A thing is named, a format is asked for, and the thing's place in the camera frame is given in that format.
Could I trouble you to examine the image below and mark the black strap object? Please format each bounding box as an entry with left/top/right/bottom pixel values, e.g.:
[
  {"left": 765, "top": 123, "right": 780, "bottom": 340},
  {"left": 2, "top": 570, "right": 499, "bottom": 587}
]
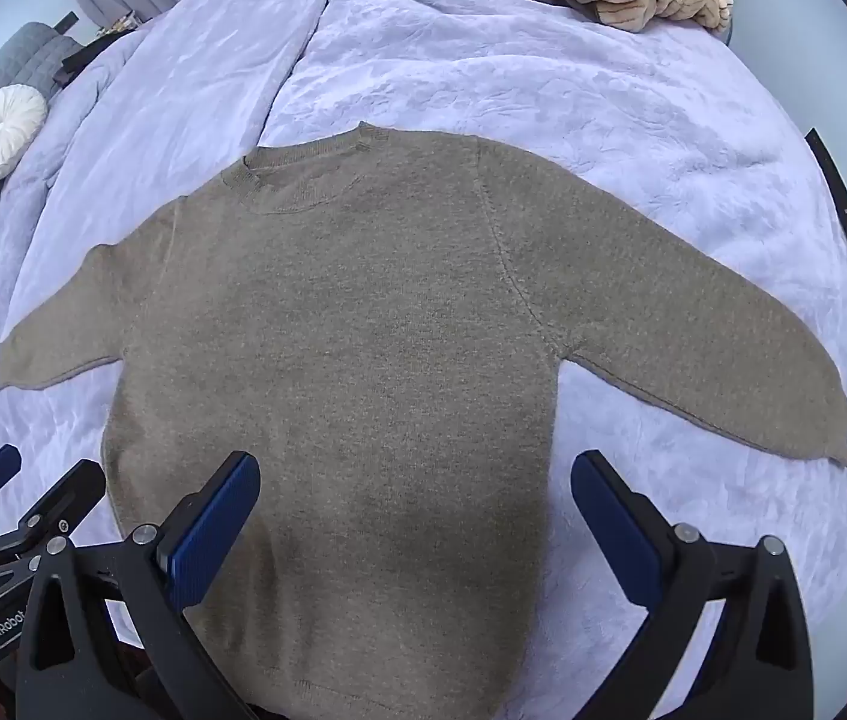
[{"left": 55, "top": 11, "right": 140, "bottom": 87}]

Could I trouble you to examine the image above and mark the olive brown knit sweater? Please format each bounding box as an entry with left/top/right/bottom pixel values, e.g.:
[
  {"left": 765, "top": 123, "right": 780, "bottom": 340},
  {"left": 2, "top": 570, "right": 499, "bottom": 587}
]
[{"left": 0, "top": 120, "right": 847, "bottom": 717}]

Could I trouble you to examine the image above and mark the lavender plush blanket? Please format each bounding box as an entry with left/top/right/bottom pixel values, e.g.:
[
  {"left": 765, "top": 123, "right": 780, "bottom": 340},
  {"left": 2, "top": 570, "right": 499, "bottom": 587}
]
[{"left": 0, "top": 0, "right": 847, "bottom": 720}]

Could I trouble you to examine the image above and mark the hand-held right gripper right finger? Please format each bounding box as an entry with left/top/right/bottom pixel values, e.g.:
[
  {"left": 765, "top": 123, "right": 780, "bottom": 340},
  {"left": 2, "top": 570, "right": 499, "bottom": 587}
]
[{"left": 569, "top": 450, "right": 815, "bottom": 720}]

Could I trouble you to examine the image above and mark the black flat bar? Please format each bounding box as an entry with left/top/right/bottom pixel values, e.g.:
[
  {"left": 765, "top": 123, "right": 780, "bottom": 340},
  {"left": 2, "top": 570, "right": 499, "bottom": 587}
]
[{"left": 804, "top": 127, "right": 847, "bottom": 256}]

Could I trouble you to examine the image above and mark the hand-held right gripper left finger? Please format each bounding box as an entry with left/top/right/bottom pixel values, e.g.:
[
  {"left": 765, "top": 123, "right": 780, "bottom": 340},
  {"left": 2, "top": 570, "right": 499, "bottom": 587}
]
[{"left": 14, "top": 451, "right": 263, "bottom": 720}]

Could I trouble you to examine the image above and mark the white round pleated cushion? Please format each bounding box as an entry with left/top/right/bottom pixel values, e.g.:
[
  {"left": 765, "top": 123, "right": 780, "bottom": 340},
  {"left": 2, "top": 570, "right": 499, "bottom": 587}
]
[{"left": 0, "top": 85, "right": 49, "bottom": 185}]

